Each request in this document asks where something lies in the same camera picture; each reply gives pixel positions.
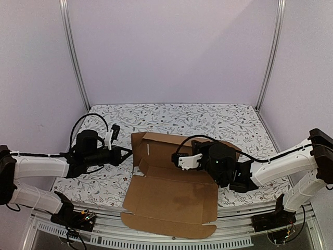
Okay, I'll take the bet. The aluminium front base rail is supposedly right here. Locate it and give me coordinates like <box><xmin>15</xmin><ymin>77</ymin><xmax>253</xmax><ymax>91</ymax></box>
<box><xmin>22</xmin><ymin>200</ymin><xmax>323</xmax><ymax>250</ymax></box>

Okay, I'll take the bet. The right aluminium corner post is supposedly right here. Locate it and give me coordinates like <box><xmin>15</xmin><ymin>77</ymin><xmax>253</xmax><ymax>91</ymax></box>
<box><xmin>255</xmin><ymin>0</ymin><xmax>286</xmax><ymax>113</ymax></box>

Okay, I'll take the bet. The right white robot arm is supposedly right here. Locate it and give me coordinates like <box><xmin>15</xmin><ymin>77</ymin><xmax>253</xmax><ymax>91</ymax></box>
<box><xmin>178</xmin><ymin>129</ymin><xmax>332</xmax><ymax>227</ymax></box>

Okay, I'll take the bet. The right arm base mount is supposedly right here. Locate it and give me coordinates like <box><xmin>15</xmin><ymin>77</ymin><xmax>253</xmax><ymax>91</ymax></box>
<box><xmin>251</xmin><ymin>208</ymin><xmax>296</xmax><ymax>245</ymax></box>

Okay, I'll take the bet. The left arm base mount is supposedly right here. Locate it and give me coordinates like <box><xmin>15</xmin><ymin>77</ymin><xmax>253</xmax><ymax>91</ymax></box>
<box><xmin>50</xmin><ymin>204</ymin><xmax>96</xmax><ymax>232</ymax></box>

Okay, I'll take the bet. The floral patterned table mat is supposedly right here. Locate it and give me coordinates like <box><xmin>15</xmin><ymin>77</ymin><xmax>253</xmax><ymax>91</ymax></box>
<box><xmin>52</xmin><ymin>104</ymin><xmax>276</xmax><ymax>207</ymax></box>

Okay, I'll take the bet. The aluminium corner post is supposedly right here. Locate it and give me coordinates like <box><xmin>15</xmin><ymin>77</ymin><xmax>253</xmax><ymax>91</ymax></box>
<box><xmin>255</xmin><ymin>0</ymin><xmax>286</xmax><ymax>113</ymax></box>
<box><xmin>59</xmin><ymin>0</ymin><xmax>91</xmax><ymax>111</ymax></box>

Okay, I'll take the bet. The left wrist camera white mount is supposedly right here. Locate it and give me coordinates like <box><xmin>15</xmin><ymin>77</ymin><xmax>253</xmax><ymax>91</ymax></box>
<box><xmin>104</xmin><ymin>124</ymin><xmax>120</xmax><ymax>150</ymax></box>

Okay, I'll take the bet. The left aluminium corner post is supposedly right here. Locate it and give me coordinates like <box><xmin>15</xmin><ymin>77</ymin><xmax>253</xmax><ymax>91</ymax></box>
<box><xmin>59</xmin><ymin>0</ymin><xmax>91</xmax><ymax>111</ymax></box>

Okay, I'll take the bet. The right black camera cable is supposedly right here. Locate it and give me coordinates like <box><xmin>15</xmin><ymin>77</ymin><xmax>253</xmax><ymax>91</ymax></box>
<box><xmin>174</xmin><ymin>134</ymin><xmax>216</xmax><ymax>157</ymax></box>

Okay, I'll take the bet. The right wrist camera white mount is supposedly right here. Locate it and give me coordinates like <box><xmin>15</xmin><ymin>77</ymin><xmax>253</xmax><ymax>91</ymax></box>
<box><xmin>171</xmin><ymin>153</ymin><xmax>203</xmax><ymax>171</ymax></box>

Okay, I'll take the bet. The brown cardboard box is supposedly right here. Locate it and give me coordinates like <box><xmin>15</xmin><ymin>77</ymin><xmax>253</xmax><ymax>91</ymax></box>
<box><xmin>120</xmin><ymin>131</ymin><xmax>242</xmax><ymax>240</ymax></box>

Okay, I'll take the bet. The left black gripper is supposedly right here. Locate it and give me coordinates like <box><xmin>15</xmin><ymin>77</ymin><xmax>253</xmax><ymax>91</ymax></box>
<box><xmin>85</xmin><ymin>145</ymin><xmax>133</xmax><ymax>167</ymax></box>

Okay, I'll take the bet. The black camera cable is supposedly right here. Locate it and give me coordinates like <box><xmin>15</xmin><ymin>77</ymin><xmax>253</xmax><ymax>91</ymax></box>
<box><xmin>174</xmin><ymin>134</ymin><xmax>216</xmax><ymax>157</ymax></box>
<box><xmin>69</xmin><ymin>112</ymin><xmax>110</xmax><ymax>152</ymax></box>

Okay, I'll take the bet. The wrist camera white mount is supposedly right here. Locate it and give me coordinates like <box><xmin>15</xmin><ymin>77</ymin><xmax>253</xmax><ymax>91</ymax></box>
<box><xmin>171</xmin><ymin>153</ymin><xmax>203</xmax><ymax>171</ymax></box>
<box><xmin>104</xmin><ymin>124</ymin><xmax>120</xmax><ymax>150</ymax></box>

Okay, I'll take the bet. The left black camera cable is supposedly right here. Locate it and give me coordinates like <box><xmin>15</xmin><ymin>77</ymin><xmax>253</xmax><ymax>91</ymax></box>
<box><xmin>69</xmin><ymin>112</ymin><xmax>110</xmax><ymax>152</ymax></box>

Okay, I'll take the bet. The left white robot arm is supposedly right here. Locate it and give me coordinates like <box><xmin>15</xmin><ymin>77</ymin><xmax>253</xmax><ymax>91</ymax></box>
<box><xmin>1</xmin><ymin>129</ymin><xmax>132</xmax><ymax>226</ymax></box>

